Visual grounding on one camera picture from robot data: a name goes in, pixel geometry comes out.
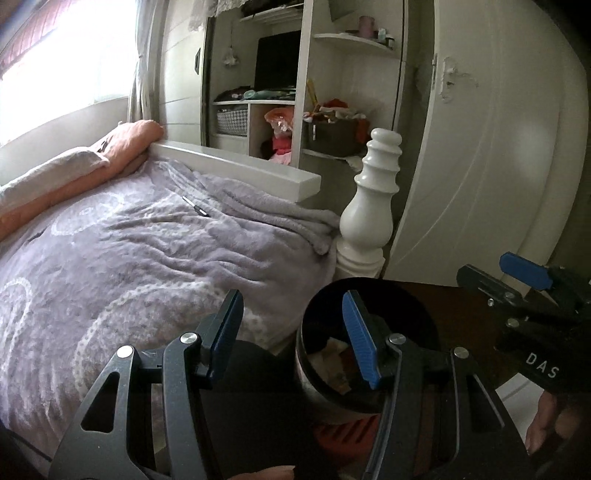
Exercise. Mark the pink plastic bag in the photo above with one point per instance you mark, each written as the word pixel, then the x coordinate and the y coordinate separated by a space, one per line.
pixel 280 134

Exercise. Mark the window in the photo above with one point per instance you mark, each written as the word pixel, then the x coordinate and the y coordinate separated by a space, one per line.
pixel 60 60

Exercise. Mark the white wardrobe door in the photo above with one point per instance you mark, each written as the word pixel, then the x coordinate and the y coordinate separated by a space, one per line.
pixel 485 161

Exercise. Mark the person's right hand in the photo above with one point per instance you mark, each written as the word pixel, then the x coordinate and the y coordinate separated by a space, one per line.
pixel 547 422

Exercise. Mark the dark storage basket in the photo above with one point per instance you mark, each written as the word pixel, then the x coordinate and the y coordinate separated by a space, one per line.
pixel 332 138

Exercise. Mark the pink cup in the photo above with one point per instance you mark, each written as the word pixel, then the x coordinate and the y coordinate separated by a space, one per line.
pixel 367 25

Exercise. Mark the white shelving unit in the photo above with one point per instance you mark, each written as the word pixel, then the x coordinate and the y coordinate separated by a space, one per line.
pixel 302 69

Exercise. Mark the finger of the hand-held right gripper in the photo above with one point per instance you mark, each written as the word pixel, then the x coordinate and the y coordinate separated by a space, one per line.
pixel 526 270
pixel 489 288

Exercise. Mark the paper scraps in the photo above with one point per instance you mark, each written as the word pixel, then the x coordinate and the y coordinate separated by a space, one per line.
pixel 334 357

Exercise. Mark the white lace valance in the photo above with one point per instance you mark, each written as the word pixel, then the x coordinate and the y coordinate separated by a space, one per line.
pixel 221 11

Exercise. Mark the white flat panel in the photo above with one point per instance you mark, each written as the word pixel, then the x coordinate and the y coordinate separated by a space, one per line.
pixel 519 394

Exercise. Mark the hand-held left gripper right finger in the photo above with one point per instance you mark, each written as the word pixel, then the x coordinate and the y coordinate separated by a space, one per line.
pixel 362 341

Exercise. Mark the beige pillow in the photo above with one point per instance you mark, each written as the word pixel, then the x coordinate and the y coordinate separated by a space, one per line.
pixel 55 170

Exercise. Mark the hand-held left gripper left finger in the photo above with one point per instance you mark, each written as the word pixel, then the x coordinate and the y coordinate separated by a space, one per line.
pixel 226 332

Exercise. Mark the white bed footboard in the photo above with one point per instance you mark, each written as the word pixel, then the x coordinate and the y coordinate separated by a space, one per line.
pixel 240 168

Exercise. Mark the black round trash bin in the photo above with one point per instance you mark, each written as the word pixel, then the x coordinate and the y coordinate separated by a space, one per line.
pixel 415 314

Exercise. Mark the orange pillow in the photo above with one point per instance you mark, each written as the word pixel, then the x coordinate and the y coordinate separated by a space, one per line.
pixel 134 138

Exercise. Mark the dark cloth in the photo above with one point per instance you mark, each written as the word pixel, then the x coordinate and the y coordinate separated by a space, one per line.
pixel 258 406

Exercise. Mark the white turned bedpost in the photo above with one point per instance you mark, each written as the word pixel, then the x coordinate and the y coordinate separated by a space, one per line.
pixel 367 221

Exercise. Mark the red plastic stool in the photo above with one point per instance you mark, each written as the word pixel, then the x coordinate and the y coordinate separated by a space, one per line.
pixel 341 438

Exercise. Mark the black monitor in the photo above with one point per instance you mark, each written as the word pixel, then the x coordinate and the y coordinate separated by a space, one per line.
pixel 277 60

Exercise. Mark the grey fleece blanket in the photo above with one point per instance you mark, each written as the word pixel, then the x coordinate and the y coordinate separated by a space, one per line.
pixel 138 258

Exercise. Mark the small bottle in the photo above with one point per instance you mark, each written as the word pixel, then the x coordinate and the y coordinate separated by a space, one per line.
pixel 385 37

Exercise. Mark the person's left hand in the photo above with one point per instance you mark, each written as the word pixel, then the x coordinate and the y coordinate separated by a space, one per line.
pixel 270 473

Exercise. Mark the grey curtain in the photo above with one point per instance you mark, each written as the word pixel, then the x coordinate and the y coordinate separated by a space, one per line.
pixel 143 69

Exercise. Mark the pen on bed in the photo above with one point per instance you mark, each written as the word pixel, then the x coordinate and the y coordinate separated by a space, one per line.
pixel 196 206

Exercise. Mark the crumpled white paper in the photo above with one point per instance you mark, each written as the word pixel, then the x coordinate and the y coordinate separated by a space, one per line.
pixel 354 162

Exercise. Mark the grey woven basket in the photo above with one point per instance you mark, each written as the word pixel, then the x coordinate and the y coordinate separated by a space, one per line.
pixel 232 122

